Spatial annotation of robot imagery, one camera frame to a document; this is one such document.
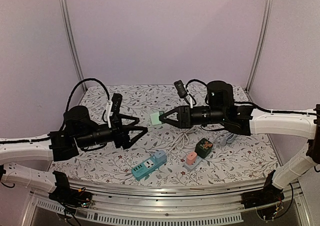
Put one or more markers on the teal power strip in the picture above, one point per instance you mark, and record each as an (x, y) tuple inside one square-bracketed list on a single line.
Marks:
[(145, 168)]

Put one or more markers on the right aluminium frame post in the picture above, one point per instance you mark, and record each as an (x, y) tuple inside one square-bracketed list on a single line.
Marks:
[(260, 44)]

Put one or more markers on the light blue power strip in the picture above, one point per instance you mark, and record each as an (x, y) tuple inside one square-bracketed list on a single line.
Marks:
[(194, 165)]

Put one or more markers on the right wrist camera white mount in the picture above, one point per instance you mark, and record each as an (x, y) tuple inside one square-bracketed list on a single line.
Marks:
[(184, 93)]

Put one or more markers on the light green cube adapter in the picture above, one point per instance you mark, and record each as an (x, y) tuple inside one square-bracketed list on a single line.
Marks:
[(155, 118)]

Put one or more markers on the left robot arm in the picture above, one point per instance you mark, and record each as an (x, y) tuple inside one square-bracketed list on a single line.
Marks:
[(80, 133)]

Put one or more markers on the aluminium front rail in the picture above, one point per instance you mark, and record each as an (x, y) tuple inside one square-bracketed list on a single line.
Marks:
[(214, 204)]

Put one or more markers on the dark green cube socket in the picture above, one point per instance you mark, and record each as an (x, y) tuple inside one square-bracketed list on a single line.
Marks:
[(203, 148)]

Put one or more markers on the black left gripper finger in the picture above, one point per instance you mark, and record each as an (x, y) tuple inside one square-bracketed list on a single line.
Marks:
[(133, 121), (129, 142)]

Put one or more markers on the pink cube adapter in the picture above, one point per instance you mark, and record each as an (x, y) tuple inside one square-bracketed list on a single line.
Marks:
[(191, 158)]

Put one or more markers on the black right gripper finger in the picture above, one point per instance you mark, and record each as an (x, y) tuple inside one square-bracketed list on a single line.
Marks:
[(173, 114), (175, 123)]

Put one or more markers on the floral tablecloth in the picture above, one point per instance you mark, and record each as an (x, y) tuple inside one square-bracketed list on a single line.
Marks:
[(246, 158)]

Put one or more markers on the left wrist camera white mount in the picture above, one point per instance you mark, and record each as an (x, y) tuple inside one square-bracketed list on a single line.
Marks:
[(112, 108)]

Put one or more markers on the small blue cube adapter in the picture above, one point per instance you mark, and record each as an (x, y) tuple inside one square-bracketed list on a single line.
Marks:
[(160, 156)]

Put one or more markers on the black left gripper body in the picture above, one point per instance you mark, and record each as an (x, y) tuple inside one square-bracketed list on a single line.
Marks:
[(118, 138)]

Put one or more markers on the aluminium frame post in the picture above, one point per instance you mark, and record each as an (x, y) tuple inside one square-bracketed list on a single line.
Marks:
[(70, 39), (260, 44)]

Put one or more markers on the left aluminium frame post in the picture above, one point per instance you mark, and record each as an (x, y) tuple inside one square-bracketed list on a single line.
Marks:
[(70, 39)]

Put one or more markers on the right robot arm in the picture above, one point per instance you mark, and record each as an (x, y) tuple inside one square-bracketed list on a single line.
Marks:
[(247, 118)]

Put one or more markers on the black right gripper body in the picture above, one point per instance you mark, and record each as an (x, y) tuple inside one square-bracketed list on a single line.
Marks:
[(185, 116)]

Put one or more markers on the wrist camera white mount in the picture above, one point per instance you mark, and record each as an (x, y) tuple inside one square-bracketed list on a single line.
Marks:
[(112, 108), (184, 93)]

